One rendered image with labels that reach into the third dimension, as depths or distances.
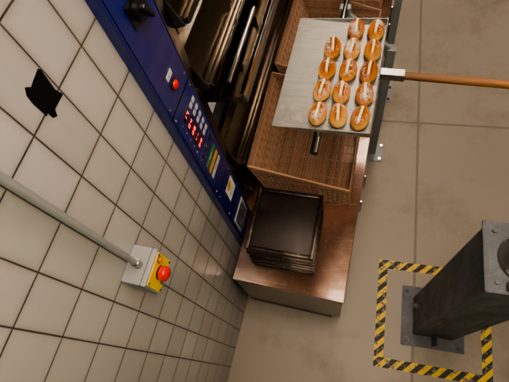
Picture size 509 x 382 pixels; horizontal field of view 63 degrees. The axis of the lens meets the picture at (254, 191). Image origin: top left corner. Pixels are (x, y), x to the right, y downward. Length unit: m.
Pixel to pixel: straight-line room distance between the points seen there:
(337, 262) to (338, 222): 0.20
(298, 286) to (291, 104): 0.83
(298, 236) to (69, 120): 1.11
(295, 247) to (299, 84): 0.65
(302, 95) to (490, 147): 1.68
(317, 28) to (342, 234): 0.92
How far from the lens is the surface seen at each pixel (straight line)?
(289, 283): 1.95
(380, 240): 2.62
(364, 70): 1.65
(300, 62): 1.75
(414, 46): 3.45
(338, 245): 1.99
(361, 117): 1.52
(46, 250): 0.87
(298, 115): 1.59
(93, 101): 0.91
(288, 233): 1.72
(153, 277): 1.10
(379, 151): 2.87
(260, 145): 2.00
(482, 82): 1.71
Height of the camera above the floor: 2.48
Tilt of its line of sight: 63 degrees down
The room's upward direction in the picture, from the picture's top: 21 degrees counter-clockwise
